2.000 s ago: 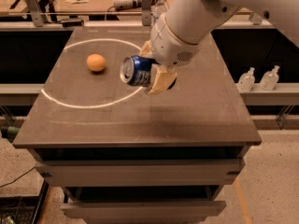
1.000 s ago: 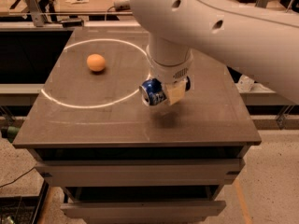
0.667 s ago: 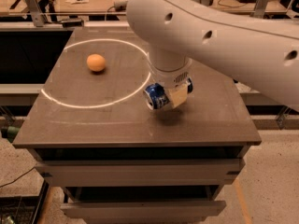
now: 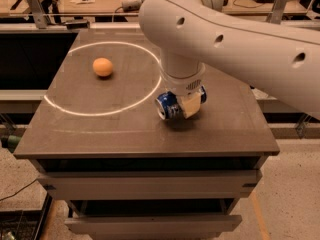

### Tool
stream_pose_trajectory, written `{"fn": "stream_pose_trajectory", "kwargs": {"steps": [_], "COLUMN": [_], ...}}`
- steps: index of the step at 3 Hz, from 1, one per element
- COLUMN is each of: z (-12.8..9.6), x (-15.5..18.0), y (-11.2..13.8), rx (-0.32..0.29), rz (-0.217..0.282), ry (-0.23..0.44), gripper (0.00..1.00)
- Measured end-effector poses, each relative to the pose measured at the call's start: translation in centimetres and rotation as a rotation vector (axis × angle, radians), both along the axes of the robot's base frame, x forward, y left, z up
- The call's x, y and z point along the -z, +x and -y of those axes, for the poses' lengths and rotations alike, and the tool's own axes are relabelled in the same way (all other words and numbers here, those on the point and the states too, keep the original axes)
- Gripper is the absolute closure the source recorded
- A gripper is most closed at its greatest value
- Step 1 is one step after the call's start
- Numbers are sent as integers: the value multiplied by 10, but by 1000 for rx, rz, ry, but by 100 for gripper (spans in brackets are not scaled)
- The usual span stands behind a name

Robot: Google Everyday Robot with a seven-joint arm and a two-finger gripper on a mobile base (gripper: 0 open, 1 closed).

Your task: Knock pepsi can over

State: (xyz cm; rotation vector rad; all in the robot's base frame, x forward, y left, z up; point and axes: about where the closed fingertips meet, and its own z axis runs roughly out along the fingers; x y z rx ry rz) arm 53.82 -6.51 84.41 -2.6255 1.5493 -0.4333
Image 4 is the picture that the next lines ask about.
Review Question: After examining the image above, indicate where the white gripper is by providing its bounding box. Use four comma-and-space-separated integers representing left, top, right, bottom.
160, 63, 205, 118

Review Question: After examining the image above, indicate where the blue pepsi can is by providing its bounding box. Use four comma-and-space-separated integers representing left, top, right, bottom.
155, 86, 207, 120

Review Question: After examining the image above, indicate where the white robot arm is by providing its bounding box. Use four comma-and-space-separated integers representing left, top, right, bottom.
139, 0, 320, 119

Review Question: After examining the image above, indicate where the upper grey drawer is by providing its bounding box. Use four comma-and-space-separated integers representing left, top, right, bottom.
38, 170, 262, 200

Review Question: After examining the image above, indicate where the grey drawer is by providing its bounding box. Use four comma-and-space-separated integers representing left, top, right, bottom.
38, 170, 262, 200
65, 214, 242, 240

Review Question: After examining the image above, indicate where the orange fruit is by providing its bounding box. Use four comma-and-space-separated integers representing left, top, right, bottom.
93, 58, 113, 77

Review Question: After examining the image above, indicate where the grey cabinet with drawers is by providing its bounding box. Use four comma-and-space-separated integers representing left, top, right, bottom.
13, 28, 281, 240

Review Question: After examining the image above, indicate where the lower grey drawer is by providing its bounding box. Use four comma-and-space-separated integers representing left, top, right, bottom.
65, 214, 242, 240

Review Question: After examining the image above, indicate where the grey metal bracket right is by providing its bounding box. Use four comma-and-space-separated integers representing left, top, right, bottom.
266, 0, 289, 24

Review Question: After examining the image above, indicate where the grey metal bracket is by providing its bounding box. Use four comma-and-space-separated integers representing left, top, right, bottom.
26, 0, 48, 29
266, 0, 289, 24

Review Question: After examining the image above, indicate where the grey metal bracket left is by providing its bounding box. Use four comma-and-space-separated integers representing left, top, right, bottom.
26, 0, 48, 29

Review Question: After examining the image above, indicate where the black wire crate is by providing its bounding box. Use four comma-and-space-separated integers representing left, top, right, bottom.
0, 195, 52, 240

